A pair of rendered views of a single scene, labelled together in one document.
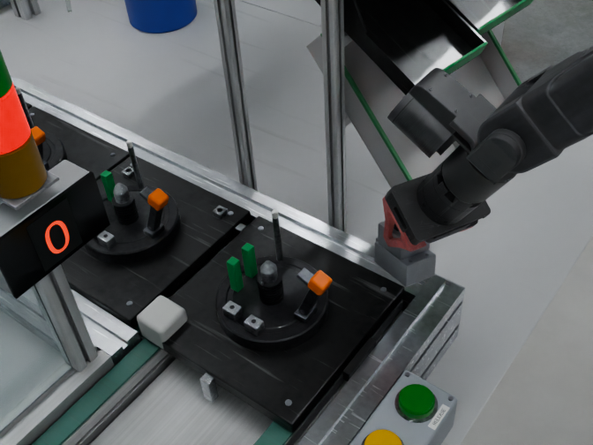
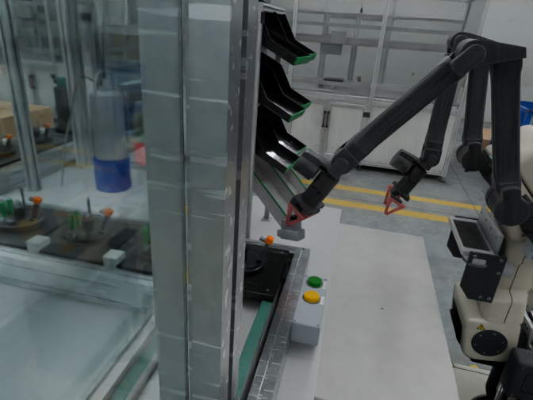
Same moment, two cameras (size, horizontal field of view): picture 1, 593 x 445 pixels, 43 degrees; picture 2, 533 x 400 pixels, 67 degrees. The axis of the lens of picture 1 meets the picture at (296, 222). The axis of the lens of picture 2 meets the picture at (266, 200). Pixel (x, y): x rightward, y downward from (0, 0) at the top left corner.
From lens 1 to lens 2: 0.55 m
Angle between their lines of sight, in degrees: 31
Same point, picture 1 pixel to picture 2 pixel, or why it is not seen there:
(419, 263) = (301, 231)
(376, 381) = (296, 279)
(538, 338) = (335, 271)
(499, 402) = (333, 292)
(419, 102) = (305, 158)
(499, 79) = (293, 182)
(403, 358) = (301, 271)
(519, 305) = (324, 263)
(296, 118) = not seen: hidden behind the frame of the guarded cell
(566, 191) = (320, 228)
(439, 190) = (313, 191)
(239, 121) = not seen: hidden behind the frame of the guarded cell
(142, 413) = not seen: hidden behind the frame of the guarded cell
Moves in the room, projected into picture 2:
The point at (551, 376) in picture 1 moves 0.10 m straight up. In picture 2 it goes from (347, 281) to (351, 255)
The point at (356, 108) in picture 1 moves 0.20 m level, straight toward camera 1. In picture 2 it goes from (257, 184) to (280, 210)
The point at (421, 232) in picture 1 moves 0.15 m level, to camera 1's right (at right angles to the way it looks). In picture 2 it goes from (308, 209) to (351, 202)
